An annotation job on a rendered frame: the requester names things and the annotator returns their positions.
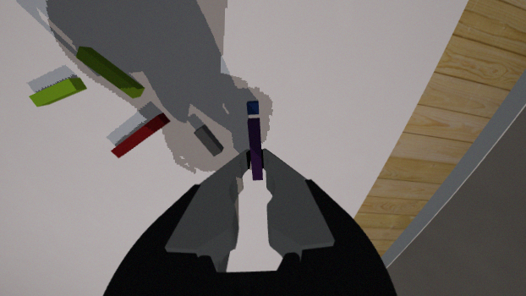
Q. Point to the small blue block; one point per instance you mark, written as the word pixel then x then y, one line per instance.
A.
pixel 253 107

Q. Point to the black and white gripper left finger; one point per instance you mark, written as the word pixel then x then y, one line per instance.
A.
pixel 201 222

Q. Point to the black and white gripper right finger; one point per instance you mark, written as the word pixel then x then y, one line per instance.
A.
pixel 302 218

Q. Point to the purple rod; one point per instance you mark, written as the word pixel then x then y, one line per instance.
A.
pixel 255 148

